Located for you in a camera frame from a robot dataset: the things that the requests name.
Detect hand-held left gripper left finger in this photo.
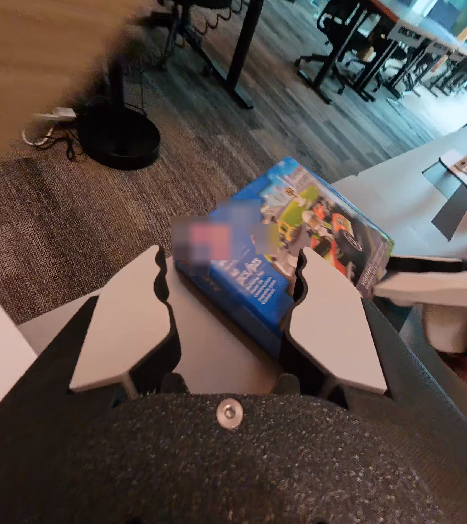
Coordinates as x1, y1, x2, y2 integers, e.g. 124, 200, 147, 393
70, 246, 182, 395

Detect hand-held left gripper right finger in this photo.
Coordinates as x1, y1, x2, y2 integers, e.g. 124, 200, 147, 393
281, 248, 390, 395

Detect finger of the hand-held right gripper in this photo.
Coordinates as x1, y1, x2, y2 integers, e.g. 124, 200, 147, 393
385, 254, 467, 277
373, 270, 467, 310

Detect blue lego set box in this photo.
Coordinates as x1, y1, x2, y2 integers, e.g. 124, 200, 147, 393
172, 157, 395, 361

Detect black round floor base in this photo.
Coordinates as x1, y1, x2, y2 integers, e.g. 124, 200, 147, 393
76, 53, 162, 171

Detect white power plug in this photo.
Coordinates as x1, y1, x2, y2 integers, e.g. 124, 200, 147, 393
25, 107, 78, 123

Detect long wooden desk black legs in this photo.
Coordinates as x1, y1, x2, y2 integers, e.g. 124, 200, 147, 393
365, 0, 467, 91

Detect black office chair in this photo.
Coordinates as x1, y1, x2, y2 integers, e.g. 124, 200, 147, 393
295, 0, 382, 105
156, 0, 246, 74

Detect black desk leg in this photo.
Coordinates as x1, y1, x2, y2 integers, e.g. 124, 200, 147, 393
201, 0, 265, 109

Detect black floor cable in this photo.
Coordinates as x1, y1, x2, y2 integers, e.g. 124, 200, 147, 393
21, 121, 82, 163

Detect wooden desk black frame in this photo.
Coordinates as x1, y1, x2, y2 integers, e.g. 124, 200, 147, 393
0, 0, 148, 168

